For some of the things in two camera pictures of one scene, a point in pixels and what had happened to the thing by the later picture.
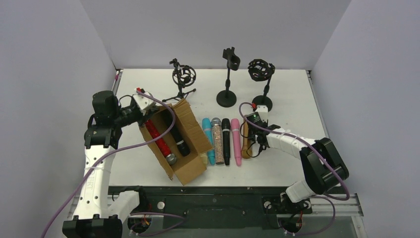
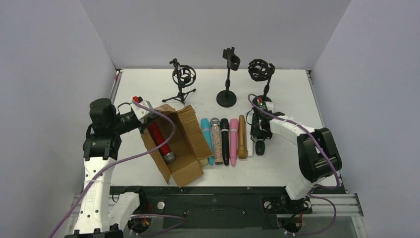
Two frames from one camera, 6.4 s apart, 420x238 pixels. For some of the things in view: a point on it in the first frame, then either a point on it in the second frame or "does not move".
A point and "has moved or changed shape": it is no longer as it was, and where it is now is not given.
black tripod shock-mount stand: x=183 y=76 does not move
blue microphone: x=207 y=128 does not move
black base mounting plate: x=221 y=207 does not move
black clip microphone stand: x=227 y=98 does not move
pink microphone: x=235 y=126 has moved or changed shape
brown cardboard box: x=190 y=130 has moved or changed shape
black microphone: x=226 y=130 does not move
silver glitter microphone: x=217 y=127 does not move
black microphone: x=183 y=149 has moved or changed shape
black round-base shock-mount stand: x=259 y=70 does not move
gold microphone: x=246 y=150 has moved or changed shape
